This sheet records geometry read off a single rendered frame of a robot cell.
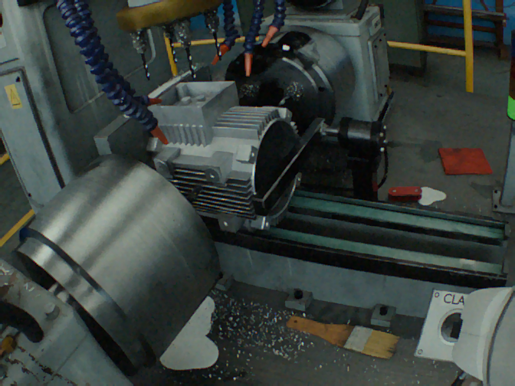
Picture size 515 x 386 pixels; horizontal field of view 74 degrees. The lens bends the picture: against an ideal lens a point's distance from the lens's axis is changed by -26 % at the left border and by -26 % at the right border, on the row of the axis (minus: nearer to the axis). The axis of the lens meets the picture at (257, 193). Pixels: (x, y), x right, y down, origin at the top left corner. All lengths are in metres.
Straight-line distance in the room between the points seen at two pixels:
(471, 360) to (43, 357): 0.31
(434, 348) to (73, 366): 0.34
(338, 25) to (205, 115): 0.48
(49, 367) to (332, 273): 0.50
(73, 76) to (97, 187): 0.33
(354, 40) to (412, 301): 0.62
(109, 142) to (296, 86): 0.38
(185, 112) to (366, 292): 0.40
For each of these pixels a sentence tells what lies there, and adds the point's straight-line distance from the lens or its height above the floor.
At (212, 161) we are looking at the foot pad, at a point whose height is 1.07.
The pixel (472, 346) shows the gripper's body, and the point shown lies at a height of 1.23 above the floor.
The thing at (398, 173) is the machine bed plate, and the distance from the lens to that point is 1.07.
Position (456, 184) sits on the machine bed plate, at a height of 0.80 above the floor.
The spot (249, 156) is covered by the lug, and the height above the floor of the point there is 1.08.
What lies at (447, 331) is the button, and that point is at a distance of 0.40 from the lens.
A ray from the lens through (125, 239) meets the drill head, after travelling 0.46.
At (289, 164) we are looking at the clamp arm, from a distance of 0.69.
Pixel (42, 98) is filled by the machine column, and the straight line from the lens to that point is 0.74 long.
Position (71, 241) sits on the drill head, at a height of 1.15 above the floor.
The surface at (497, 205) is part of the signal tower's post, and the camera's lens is 1.00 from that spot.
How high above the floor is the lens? 1.39
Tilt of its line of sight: 34 degrees down
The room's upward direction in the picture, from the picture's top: 12 degrees counter-clockwise
